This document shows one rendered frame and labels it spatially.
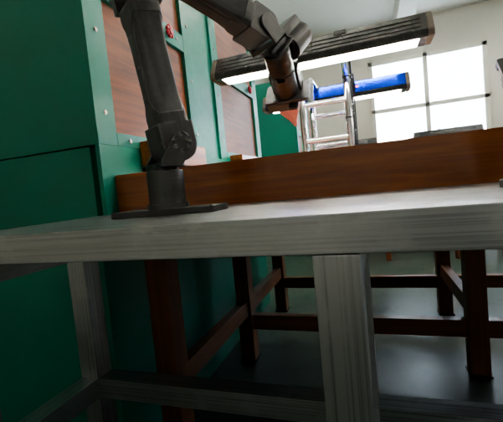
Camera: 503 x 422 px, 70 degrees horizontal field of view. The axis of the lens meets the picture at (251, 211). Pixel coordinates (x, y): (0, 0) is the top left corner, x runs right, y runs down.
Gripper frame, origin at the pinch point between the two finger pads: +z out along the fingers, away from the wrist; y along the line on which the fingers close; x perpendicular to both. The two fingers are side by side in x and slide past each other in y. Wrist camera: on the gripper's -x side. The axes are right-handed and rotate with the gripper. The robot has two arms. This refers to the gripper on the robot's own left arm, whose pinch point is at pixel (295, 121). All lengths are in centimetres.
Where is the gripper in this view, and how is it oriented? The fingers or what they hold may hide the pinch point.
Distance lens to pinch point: 93.1
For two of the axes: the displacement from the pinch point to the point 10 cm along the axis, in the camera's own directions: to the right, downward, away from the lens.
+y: -9.4, 0.7, 3.2
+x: -1.3, 8.2, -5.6
